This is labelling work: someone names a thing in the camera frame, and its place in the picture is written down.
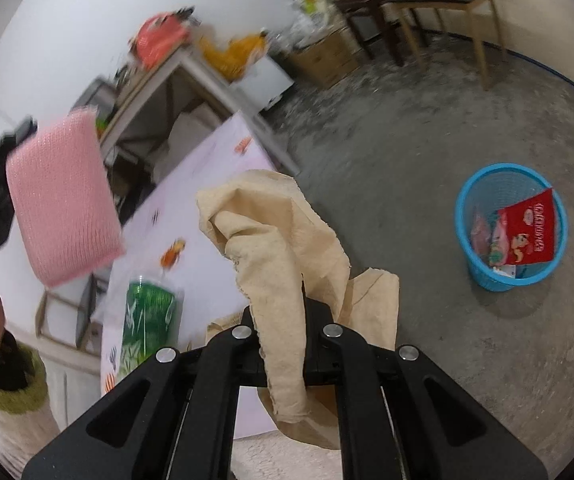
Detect white plastic bags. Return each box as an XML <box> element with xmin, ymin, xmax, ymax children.
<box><xmin>287</xmin><ymin>0</ymin><xmax>343</xmax><ymax>46</ymax></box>

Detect red snack packet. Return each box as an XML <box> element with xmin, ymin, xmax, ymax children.
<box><xmin>489</xmin><ymin>187</ymin><xmax>555</xmax><ymax>267</ymax></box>

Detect yellow plastic bag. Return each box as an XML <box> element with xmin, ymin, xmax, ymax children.
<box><xmin>199</xmin><ymin>30</ymin><xmax>270</xmax><ymax>81</ymax></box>

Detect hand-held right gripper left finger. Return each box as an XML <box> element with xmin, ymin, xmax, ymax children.
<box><xmin>21</xmin><ymin>307</ymin><xmax>268</xmax><ymax>480</ymax></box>

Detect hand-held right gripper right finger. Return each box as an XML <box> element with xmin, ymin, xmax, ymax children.
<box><xmin>302</xmin><ymin>296</ymin><xmax>550</xmax><ymax>480</ymax></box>

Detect white cabinet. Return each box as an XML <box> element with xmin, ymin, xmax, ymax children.
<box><xmin>232</xmin><ymin>52</ymin><xmax>295</xmax><ymax>113</ymax></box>

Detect blue plastic wastebasket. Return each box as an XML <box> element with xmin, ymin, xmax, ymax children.
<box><xmin>455</xmin><ymin>162</ymin><xmax>568</xmax><ymax>293</ymax></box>

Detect white sack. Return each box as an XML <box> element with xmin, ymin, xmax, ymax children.
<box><xmin>154</xmin><ymin>105</ymin><xmax>228</xmax><ymax>181</ymax></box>

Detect red plastic bag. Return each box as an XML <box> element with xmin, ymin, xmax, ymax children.
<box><xmin>130</xmin><ymin>7</ymin><xmax>195</xmax><ymax>68</ymax></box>

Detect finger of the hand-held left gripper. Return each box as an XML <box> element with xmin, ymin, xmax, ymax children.
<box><xmin>0</xmin><ymin>117</ymin><xmax>38</xmax><ymax>158</ymax></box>

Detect green drink can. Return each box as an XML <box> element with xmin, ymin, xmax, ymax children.
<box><xmin>117</xmin><ymin>275</ymin><xmax>185</xmax><ymax>378</ymax></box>

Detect beige cloth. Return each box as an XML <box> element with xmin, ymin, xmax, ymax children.
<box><xmin>196</xmin><ymin>169</ymin><xmax>400</xmax><ymax>451</ymax></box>

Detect pink sponge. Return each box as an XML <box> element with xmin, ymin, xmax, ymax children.
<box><xmin>6</xmin><ymin>109</ymin><xmax>128</xmax><ymax>288</ymax></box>

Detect metal pot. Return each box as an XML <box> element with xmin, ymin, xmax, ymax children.
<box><xmin>74</xmin><ymin>76</ymin><xmax>118</xmax><ymax>121</ymax></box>

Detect wooden frame chair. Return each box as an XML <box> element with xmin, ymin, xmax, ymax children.
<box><xmin>34</xmin><ymin>267</ymin><xmax>110</xmax><ymax>356</ymax></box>

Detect cardboard box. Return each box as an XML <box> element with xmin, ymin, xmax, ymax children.
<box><xmin>284</xmin><ymin>25</ymin><xmax>360</xmax><ymax>88</ymax></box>

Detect blue cable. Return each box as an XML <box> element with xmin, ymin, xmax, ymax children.
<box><xmin>504</xmin><ymin>47</ymin><xmax>574</xmax><ymax>111</ymax></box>

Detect white shelf table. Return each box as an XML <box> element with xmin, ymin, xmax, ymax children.
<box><xmin>67</xmin><ymin>50</ymin><xmax>300</xmax><ymax>181</ymax></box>

